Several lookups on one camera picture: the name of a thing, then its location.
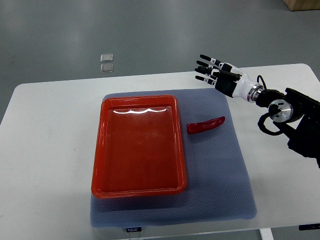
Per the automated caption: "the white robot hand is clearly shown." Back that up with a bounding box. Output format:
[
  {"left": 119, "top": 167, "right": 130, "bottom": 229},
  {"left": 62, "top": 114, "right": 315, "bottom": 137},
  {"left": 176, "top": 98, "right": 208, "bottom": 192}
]
[{"left": 195, "top": 54, "right": 259, "bottom": 100}]

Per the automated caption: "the red pepper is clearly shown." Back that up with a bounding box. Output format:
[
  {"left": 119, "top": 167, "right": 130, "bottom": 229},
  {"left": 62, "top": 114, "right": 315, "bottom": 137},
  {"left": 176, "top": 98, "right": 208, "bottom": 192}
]
[{"left": 186, "top": 116, "right": 226, "bottom": 135}]

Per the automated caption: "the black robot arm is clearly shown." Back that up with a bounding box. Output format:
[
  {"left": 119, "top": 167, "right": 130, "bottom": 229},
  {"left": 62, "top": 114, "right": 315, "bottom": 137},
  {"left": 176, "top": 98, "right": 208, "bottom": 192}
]
[{"left": 195, "top": 54, "right": 320, "bottom": 161}]

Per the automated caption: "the red plastic tray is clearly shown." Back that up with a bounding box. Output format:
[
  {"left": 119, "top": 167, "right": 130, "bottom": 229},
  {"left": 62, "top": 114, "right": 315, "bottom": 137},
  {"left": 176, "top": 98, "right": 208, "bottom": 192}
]
[{"left": 91, "top": 95, "right": 187, "bottom": 199}]

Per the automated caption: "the cardboard box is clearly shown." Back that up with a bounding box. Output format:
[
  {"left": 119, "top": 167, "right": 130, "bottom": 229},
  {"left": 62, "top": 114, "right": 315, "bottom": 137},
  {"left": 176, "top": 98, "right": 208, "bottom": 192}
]
[{"left": 283, "top": 0, "right": 320, "bottom": 11}]

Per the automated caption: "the lower metal floor plate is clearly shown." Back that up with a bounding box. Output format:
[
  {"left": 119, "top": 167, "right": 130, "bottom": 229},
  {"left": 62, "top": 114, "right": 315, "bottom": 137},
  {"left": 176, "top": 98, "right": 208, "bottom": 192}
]
[{"left": 100, "top": 63, "right": 114, "bottom": 73}]

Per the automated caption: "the metal floor plate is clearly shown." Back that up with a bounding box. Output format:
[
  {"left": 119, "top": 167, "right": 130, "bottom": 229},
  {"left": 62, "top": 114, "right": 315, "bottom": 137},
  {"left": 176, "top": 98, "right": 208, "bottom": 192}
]
[
  {"left": 100, "top": 53, "right": 114, "bottom": 63},
  {"left": 100, "top": 63, "right": 114, "bottom": 73}
]

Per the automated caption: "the upper metal floor plate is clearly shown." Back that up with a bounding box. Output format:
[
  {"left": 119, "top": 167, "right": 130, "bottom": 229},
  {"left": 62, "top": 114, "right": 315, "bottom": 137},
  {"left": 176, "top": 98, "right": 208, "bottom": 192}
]
[{"left": 100, "top": 53, "right": 114, "bottom": 63}]

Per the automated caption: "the blue-grey mesh mat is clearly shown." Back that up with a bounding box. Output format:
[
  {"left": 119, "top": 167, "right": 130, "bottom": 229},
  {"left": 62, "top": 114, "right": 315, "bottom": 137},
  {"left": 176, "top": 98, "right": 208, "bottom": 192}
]
[{"left": 90, "top": 88, "right": 257, "bottom": 228}]

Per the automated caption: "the white table leg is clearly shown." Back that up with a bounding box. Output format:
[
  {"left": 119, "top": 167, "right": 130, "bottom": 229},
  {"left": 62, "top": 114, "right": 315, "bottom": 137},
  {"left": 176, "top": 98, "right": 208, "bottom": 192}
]
[{"left": 259, "top": 228, "right": 274, "bottom": 240}]

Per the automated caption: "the black table label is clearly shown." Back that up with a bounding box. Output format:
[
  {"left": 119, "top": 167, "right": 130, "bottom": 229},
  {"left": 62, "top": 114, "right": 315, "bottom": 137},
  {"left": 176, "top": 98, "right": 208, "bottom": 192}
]
[{"left": 126, "top": 227, "right": 142, "bottom": 233}]

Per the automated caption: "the dark blue table controller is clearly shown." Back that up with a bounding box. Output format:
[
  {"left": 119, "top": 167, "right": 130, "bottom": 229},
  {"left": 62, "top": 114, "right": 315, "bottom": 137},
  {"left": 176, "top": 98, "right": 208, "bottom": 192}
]
[{"left": 298, "top": 223, "right": 320, "bottom": 231}]

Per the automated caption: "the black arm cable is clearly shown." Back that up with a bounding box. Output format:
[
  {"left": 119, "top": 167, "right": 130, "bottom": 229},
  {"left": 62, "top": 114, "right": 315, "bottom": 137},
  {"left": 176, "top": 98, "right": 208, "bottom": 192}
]
[{"left": 256, "top": 74, "right": 291, "bottom": 135}]

